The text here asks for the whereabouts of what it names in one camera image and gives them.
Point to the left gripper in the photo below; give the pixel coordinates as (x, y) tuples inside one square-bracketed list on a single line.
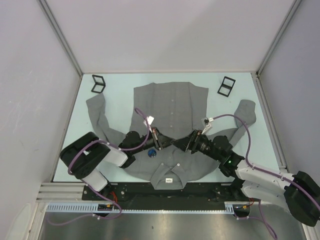
[(160, 140)]

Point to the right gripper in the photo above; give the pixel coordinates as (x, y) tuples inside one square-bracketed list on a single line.
[(190, 142)]

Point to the grey button-up shirt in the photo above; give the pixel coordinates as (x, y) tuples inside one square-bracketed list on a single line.
[(177, 109)]

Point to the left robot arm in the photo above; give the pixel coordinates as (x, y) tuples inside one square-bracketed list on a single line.
[(83, 156)]

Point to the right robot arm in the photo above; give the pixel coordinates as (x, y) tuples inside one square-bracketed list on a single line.
[(297, 193)]

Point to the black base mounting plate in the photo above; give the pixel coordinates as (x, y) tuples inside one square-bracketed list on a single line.
[(125, 191)]

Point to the black display box, right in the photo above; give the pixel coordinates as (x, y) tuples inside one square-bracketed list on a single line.
[(226, 86)]

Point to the black display box, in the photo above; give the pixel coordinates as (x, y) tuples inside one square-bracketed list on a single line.
[(99, 84), (226, 86)]

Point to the black display box, left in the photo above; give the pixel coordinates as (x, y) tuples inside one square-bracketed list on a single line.
[(99, 84)]

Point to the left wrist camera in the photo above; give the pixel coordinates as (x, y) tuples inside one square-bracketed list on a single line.
[(148, 121)]

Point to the aluminium frame rail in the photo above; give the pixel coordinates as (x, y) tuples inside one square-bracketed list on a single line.
[(60, 192)]

